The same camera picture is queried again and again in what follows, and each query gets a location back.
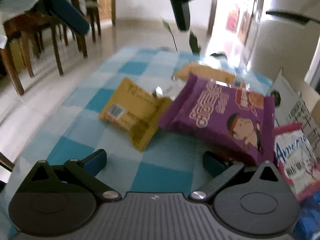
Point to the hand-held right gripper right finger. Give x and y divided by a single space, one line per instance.
212 165

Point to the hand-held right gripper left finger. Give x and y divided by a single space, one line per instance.
96 161

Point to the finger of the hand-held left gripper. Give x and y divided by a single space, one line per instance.
180 10
71 17

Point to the purple snack packet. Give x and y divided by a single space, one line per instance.
200 110

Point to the cardboard box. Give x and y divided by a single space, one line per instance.
297 110

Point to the wooden chair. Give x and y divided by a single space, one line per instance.
96 25
12 62

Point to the wooden door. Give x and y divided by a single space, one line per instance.
107 0

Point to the orange snack packet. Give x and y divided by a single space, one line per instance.
200 71

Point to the yellow snack packet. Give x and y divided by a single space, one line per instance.
130 105

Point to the blue white checkered tablecloth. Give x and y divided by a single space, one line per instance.
120 67

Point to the red white snack packet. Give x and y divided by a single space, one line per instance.
295 160

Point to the blue snack packet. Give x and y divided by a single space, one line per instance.
310 217

